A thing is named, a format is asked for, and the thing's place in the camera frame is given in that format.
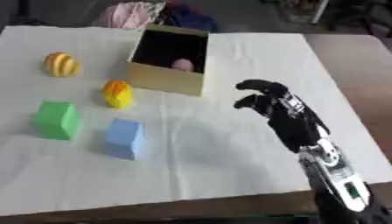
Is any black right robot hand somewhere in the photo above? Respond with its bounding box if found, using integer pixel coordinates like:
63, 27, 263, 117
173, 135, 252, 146
233, 79, 333, 154

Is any tan cardboard box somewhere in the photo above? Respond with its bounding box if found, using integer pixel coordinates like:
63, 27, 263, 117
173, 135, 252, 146
125, 24, 212, 97

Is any pink round toy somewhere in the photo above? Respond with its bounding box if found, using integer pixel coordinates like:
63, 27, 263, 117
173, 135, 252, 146
170, 58, 196, 73

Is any blue bag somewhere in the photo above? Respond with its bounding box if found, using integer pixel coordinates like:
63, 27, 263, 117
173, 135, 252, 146
164, 5, 220, 32

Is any blue block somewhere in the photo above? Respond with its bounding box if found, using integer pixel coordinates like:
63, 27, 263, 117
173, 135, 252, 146
102, 117, 149, 161

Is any yellow orange toy fruit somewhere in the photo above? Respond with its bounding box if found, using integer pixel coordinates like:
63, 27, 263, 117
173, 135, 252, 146
101, 80, 135, 109

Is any pink bag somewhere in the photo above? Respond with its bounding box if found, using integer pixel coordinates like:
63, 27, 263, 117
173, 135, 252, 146
96, 1, 165, 30

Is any green block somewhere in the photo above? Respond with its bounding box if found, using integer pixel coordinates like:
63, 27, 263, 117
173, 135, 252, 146
31, 101, 83, 141

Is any orange striped round toy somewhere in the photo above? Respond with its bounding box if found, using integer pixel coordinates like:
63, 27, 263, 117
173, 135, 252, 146
41, 52, 81, 78

